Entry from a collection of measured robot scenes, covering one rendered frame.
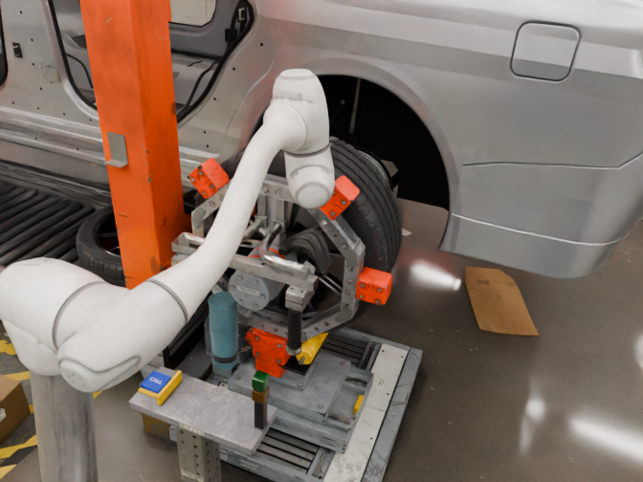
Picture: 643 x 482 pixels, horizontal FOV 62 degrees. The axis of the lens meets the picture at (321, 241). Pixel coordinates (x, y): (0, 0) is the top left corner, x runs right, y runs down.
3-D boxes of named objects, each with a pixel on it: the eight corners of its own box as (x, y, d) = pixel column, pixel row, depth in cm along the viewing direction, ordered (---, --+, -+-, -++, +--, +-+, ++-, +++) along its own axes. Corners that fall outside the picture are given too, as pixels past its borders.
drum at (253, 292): (299, 278, 170) (301, 241, 162) (270, 318, 153) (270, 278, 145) (259, 267, 174) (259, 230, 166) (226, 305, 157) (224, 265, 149)
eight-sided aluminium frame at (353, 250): (354, 345, 175) (372, 196, 146) (347, 359, 169) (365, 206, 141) (208, 300, 190) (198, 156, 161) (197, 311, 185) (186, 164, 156)
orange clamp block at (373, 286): (362, 284, 163) (390, 293, 161) (353, 299, 157) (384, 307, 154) (364, 265, 160) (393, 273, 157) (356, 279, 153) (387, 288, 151)
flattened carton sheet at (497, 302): (511, 274, 319) (513, 269, 317) (539, 337, 272) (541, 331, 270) (460, 270, 319) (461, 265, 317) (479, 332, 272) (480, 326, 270)
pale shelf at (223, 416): (277, 413, 169) (277, 406, 168) (253, 456, 156) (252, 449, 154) (162, 371, 181) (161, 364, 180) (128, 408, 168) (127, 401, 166)
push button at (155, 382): (172, 382, 173) (171, 376, 172) (159, 397, 167) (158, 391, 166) (153, 374, 175) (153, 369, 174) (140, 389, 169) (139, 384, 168)
